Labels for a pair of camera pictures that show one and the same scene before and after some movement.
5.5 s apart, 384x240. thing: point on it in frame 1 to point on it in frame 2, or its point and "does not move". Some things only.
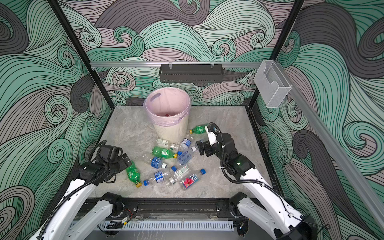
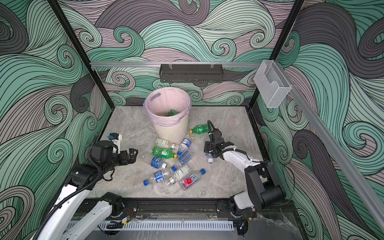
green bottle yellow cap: (134, 174) to (172, 112)
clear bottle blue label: (153, 162) does not move
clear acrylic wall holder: (272, 83) does not move
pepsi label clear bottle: (159, 176) does not move
